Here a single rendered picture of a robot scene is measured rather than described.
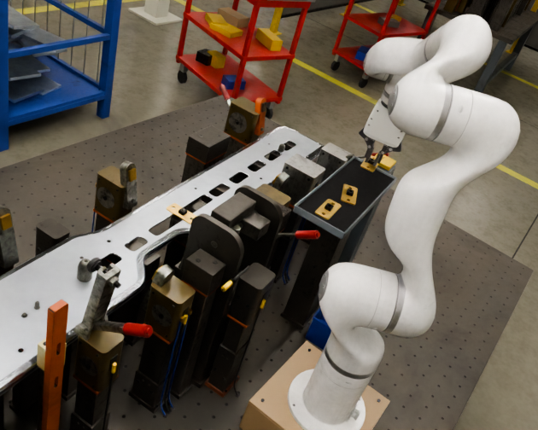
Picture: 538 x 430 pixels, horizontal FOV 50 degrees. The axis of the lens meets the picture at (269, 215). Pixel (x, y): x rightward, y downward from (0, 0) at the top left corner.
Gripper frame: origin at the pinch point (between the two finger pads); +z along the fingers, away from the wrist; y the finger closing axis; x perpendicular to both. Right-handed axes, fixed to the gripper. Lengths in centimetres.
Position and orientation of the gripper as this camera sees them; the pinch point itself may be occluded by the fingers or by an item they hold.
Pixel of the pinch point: (373, 155)
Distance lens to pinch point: 157.9
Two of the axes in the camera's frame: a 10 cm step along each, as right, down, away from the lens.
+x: -4.0, 4.5, -8.0
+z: -2.5, 7.8, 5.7
